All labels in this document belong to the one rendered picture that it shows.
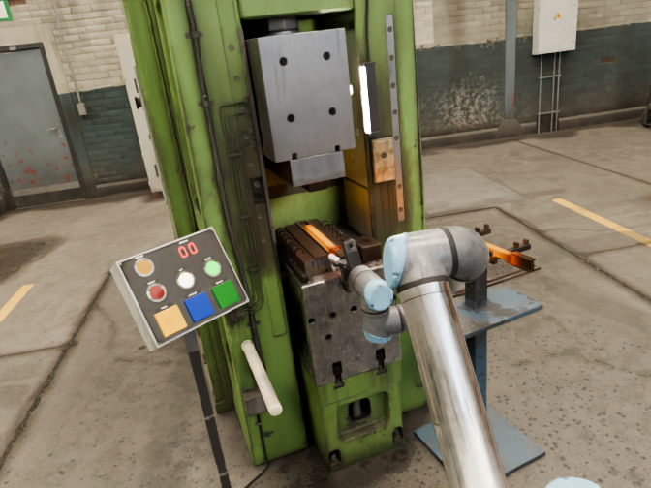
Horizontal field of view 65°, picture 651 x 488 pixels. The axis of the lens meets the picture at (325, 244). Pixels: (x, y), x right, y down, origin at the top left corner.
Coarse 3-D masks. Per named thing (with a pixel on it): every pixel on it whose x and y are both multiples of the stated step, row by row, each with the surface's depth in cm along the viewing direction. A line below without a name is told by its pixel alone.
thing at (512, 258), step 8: (488, 248) 184; (496, 248) 183; (496, 256) 182; (504, 256) 178; (512, 256) 175; (520, 256) 172; (528, 256) 171; (512, 264) 175; (520, 264) 173; (528, 264) 170
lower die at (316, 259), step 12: (288, 228) 225; (300, 228) 222; (324, 228) 219; (276, 240) 228; (288, 240) 213; (300, 240) 209; (312, 240) 207; (336, 240) 204; (288, 252) 211; (300, 252) 200; (312, 252) 196; (324, 252) 194; (300, 264) 195; (312, 264) 191; (324, 264) 193; (312, 276) 193
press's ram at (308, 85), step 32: (320, 32) 166; (256, 64) 168; (288, 64) 166; (320, 64) 169; (256, 96) 179; (288, 96) 169; (320, 96) 172; (288, 128) 172; (320, 128) 176; (352, 128) 180; (288, 160) 176
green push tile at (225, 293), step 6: (228, 282) 167; (216, 288) 164; (222, 288) 165; (228, 288) 166; (216, 294) 163; (222, 294) 164; (228, 294) 166; (234, 294) 167; (216, 300) 164; (222, 300) 164; (228, 300) 165; (234, 300) 166; (222, 306) 163
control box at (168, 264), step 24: (192, 240) 165; (216, 240) 170; (120, 264) 150; (168, 264) 158; (192, 264) 163; (120, 288) 154; (144, 288) 152; (168, 288) 156; (192, 288) 160; (240, 288) 170; (144, 312) 150; (216, 312) 162; (144, 336) 153; (168, 336) 153
